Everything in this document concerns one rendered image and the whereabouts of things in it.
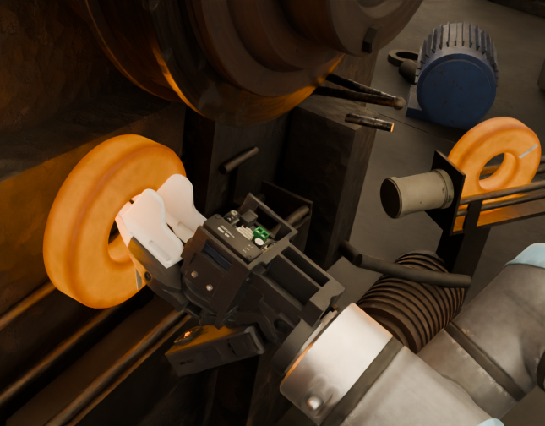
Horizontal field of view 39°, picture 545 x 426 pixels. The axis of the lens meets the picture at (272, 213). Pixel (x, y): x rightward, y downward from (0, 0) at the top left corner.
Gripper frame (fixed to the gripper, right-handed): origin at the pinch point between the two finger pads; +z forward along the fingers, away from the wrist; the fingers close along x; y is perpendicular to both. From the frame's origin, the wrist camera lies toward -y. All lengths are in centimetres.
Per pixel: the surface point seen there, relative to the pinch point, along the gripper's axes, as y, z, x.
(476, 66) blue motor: -59, 12, -220
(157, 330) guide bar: -12.6, -7.1, -2.3
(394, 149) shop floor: -92, 17, -196
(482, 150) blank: -5, -18, -59
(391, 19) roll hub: 18.8, -7.0, -20.9
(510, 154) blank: -5, -21, -65
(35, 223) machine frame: -4.6, 5.0, 4.2
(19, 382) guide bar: -16.5, -1.8, 9.2
